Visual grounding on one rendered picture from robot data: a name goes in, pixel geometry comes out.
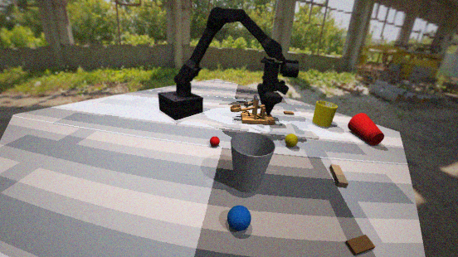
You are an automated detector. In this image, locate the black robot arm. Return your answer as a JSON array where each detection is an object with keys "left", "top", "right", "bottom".
[{"left": 173, "top": 7, "right": 299, "bottom": 97}]

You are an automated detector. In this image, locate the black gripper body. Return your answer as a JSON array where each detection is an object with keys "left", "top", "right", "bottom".
[{"left": 257, "top": 75, "right": 282, "bottom": 102}]

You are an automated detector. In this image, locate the dark grey cup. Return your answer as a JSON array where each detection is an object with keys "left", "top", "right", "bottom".
[{"left": 231, "top": 132, "right": 275, "bottom": 194}]

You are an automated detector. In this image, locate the blue ball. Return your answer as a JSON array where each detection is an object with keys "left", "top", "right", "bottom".
[{"left": 227, "top": 206, "right": 251, "bottom": 231}]

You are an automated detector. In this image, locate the yellow ball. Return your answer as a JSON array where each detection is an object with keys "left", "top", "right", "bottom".
[{"left": 285, "top": 133, "right": 299, "bottom": 147}]

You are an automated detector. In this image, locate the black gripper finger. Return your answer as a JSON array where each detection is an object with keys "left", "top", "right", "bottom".
[
  {"left": 258, "top": 90, "right": 266, "bottom": 104},
  {"left": 264, "top": 99, "right": 279, "bottom": 115}
]

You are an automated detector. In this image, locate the dark red ball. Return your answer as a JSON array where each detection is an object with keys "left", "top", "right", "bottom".
[{"left": 210, "top": 137, "right": 220, "bottom": 147}]

